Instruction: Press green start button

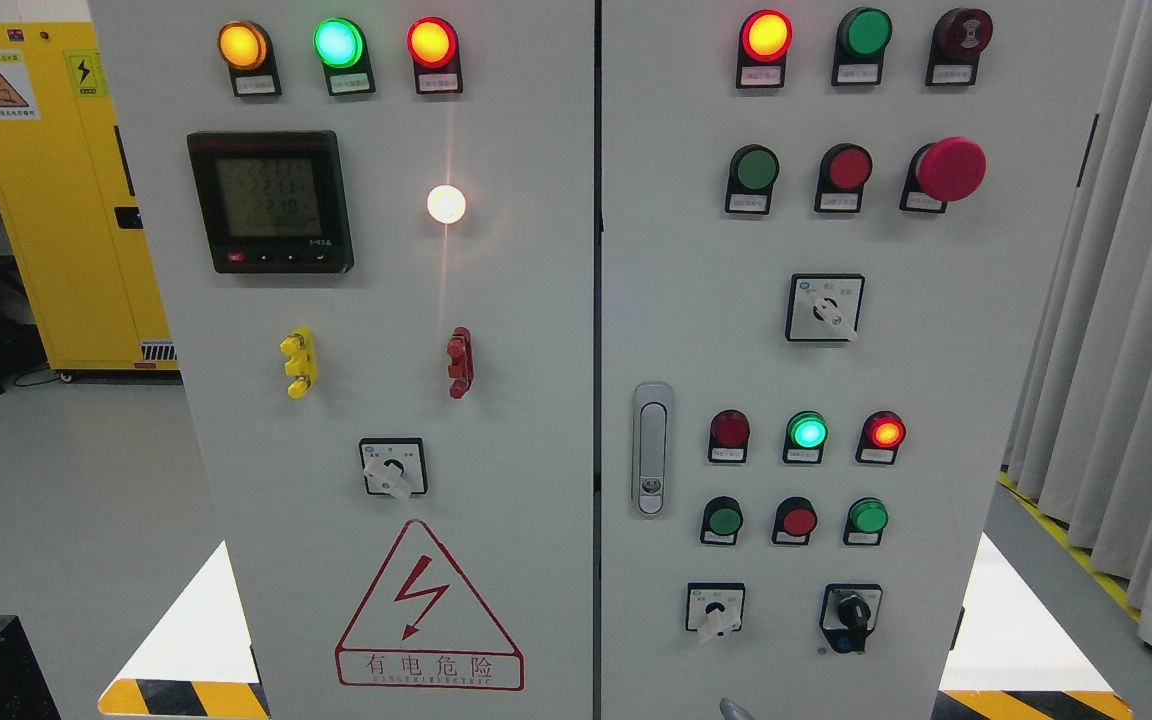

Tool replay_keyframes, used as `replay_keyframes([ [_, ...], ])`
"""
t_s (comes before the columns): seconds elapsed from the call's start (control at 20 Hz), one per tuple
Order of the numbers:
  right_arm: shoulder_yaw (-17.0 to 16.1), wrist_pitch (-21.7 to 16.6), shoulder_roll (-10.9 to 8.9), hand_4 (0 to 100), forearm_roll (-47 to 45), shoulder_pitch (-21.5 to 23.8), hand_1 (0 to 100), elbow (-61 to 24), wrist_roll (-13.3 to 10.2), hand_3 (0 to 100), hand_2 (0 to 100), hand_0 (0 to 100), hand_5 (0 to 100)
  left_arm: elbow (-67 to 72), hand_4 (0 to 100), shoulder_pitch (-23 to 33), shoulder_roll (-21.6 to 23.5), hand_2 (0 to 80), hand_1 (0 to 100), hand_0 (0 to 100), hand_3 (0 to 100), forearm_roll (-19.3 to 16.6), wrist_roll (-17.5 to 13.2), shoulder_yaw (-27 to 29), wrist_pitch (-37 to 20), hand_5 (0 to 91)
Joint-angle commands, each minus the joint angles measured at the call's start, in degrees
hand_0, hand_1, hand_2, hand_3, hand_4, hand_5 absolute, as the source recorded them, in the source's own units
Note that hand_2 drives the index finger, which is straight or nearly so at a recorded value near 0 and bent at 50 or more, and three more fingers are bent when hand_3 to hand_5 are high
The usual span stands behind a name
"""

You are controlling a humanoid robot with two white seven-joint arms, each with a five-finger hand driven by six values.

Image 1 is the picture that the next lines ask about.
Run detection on red terminal connector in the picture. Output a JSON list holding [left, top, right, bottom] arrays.
[[445, 325, 475, 397]]

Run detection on red push button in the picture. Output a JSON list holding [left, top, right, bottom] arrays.
[[771, 497, 818, 546], [813, 143, 873, 214]]

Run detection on right grey cabinet door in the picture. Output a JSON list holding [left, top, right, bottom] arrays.
[[600, 1, 1126, 719]]

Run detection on red electric danger warning sticker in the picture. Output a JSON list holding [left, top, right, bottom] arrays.
[[335, 520, 525, 692]]

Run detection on lower red push button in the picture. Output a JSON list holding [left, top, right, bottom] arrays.
[[771, 497, 818, 546]]

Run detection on green indicator light top left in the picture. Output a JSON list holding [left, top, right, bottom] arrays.
[[314, 17, 376, 96]]

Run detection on green push button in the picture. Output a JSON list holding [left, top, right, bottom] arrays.
[[842, 497, 890, 547], [699, 497, 744, 546], [723, 143, 780, 215]]

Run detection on upper green push button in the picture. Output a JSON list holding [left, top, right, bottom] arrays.
[[723, 143, 780, 215]]

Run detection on lower white rotary selector switch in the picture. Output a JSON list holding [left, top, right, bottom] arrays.
[[685, 582, 746, 644]]

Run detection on upper red push button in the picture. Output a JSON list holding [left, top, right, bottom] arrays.
[[813, 143, 873, 214]]

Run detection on red emergency stop mushroom button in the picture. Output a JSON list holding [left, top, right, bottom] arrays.
[[899, 136, 987, 214]]

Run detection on black key selector switch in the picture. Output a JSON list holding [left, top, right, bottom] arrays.
[[818, 583, 882, 653]]

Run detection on orange indicator light top left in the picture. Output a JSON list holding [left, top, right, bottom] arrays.
[[218, 20, 282, 97]]

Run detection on lower right green push button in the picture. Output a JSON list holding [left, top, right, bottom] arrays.
[[842, 497, 890, 547]]

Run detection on green unlit indicator top right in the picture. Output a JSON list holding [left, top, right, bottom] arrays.
[[831, 6, 893, 88]]

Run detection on left door rotary selector switch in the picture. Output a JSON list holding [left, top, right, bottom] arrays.
[[358, 437, 429, 500]]

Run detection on red lit indicator lower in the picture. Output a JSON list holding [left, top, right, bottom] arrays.
[[854, 410, 908, 465]]

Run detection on red lit indicator top right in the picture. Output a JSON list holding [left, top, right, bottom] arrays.
[[735, 8, 794, 90]]

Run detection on white lit indicator light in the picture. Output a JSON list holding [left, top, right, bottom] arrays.
[[426, 184, 467, 225]]

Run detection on yellow safety cabinet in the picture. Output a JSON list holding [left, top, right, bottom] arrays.
[[0, 22, 179, 374]]

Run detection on dark red unlit indicator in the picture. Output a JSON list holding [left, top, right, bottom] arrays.
[[707, 409, 751, 464]]

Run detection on black digital power meter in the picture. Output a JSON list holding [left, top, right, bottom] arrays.
[[187, 129, 355, 274]]

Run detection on yellow terminal connector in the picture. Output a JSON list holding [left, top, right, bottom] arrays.
[[279, 325, 317, 397]]

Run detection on upper right rotary selector switch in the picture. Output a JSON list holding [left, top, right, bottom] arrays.
[[783, 273, 865, 343]]

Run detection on lower left green push button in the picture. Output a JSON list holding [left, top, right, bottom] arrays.
[[699, 497, 744, 546]]

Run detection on red lit indicator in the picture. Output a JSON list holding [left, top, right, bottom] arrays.
[[854, 410, 908, 465], [735, 8, 794, 90]]

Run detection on red indicator light top left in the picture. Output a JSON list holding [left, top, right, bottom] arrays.
[[407, 15, 463, 94]]

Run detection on left grey cabinet door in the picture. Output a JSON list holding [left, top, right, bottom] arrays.
[[90, 1, 594, 719]]

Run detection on silver door latch handle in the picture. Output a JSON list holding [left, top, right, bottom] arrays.
[[631, 382, 675, 518]]

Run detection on grey cabinet door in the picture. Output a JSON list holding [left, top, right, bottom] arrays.
[[90, 1, 594, 719], [600, 1, 1126, 719]]

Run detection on grey curtain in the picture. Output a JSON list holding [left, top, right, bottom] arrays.
[[1006, 1, 1152, 647]]

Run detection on green lit indicator lower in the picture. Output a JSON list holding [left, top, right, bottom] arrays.
[[782, 410, 829, 465]]

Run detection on dark red buzzer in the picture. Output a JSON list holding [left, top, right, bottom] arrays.
[[925, 6, 993, 88]]

